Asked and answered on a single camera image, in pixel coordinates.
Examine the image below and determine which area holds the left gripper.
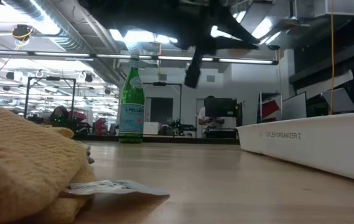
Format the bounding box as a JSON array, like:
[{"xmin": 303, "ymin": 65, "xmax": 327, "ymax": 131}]
[{"xmin": 164, "ymin": 0, "xmax": 261, "ymax": 90}]

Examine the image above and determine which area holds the black monitor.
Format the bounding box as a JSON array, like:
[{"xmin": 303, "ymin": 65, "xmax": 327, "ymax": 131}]
[{"xmin": 203, "ymin": 97, "xmax": 238, "ymax": 118}]

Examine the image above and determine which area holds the person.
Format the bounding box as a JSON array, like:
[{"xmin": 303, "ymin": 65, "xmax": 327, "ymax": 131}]
[
  {"xmin": 48, "ymin": 105, "xmax": 72, "ymax": 127},
  {"xmin": 197, "ymin": 95, "xmax": 226, "ymax": 131}
]

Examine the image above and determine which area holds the red and white panel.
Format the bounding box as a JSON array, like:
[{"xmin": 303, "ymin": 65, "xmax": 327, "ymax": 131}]
[{"xmin": 258, "ymin": 91, "xmax": 282, "ymax": 123}]

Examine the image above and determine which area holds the white board panel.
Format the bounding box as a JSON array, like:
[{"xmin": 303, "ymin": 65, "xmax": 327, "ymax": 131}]
[{"xmin": 281, "ymin": 92, "xmax": 307, "ymax": 121}]

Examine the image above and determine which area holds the white box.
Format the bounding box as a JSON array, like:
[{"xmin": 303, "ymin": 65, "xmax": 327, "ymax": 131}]
[{"xmin": 143, "ymin": 121, "xmax": 162, "ymax": 136}]

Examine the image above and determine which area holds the green glass water bottle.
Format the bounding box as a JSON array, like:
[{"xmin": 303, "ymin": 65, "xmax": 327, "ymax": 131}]
[{"xmin": 118, "ymin": 54, "xmax": 146, "ymax": 144}]

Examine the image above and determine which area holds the red background machine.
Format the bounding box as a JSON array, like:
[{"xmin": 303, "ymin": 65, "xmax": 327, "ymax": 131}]
[
  {"xmin": 91, "ymin": 117, "xmax": 109, "ymax": 136},
  {"xmin": 68, "ymin": 110, "xmax": 88, "ymax": 134}
]

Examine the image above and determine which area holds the white cutlery organizer tray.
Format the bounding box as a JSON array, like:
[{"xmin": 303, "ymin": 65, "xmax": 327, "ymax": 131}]
[{"xmin": 235, "ymin": 110, "xmax": 354, "ymax": 186}]

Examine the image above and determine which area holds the long LED light bar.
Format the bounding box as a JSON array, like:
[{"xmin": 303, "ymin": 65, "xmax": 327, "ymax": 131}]
[{"xmin": 0, "ymin": 48, "xmax": 279, "ymax": 65}]

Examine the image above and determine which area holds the white paper tag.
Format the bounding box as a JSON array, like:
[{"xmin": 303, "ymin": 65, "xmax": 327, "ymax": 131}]
[{"xmin": 63, "ymin": 179, "xmax": 170, "ymax": 197}]

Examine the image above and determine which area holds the round black ceiling device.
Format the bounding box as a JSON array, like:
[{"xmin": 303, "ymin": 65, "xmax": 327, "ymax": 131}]
[{"xmin": 11, "ymin": 24, "xmax": 34, "ymax": 42}]

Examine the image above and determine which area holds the yellow cloth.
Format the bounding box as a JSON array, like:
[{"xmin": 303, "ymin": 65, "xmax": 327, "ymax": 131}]
[{"xmin": 0, "ymin": 100, "xmax": 98, "ymax": 224}]

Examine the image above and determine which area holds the black rig frame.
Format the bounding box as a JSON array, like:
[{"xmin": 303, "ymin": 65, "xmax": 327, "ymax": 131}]
[
  {"xmin": 25, "ymin": 76, "xmax": 77, "ymax": 119},
  {"xmin": 145, "ymin": 82, "xmax": 183, "ymax": 123}
]

